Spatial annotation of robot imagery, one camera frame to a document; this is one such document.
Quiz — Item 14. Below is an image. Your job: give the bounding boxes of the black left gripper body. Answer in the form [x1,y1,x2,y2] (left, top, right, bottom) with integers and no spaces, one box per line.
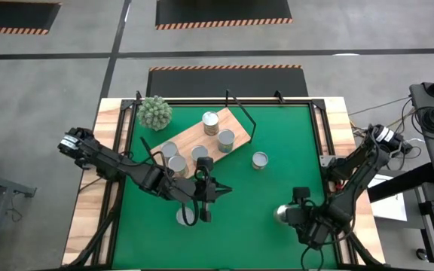
[181,157,218,223]

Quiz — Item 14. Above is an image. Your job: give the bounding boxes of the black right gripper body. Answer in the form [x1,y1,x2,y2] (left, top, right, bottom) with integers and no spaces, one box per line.
[286,187,338,250]

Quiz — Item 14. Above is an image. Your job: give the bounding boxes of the white Saucy O's can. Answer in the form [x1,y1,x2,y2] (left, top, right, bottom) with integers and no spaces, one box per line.
[175,206,196,227]

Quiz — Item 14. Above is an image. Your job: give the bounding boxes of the pineapple label tin can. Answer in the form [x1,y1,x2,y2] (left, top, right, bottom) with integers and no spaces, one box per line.
[190,145,210,163]
[167,154,190,179]

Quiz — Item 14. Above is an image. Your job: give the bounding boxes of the short green fruit can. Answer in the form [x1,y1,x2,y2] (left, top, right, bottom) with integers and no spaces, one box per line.
[251,151,270,171]

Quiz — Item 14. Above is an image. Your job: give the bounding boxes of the blue cherries label can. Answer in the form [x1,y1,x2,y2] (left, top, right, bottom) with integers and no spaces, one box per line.
[217,129,237,154]

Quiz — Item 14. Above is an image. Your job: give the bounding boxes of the blue label tin can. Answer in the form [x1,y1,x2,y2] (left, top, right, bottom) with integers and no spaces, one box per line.
[160,141,179,159]

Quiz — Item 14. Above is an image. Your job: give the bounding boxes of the peaches label tin can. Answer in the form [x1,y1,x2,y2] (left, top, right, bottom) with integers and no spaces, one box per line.
[201,111,221,137]

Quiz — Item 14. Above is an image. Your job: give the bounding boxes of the white paper sheet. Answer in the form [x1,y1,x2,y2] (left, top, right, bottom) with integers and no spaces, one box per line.
[366,172,408,223]

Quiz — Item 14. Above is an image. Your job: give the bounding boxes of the green succulent in white pot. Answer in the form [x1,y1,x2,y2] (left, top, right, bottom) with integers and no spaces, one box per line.
[136,95,173,132]

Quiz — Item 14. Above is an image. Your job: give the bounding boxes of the black beam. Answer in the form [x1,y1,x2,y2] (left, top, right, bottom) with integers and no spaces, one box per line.
[366,161,434,204]

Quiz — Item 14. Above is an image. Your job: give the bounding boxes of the black mat orange-striped edge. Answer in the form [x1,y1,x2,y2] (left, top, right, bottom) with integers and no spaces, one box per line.
[0,0,63,36]
[154,0,294,31]
[145,64,310,99]

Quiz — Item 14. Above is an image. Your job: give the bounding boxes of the wooden shelf with black frame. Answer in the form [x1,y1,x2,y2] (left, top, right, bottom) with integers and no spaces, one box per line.
[139,89,258,181]

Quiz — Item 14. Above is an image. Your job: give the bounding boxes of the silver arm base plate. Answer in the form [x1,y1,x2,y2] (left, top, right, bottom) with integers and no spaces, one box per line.
[319,154,337,169]

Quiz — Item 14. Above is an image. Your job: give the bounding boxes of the black aluminium table frame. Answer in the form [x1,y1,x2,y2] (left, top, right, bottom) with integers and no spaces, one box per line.
[103,96,348,270]

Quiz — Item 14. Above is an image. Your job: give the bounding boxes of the grey cable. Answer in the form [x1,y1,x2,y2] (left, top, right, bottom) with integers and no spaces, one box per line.
[347,96,414,117]

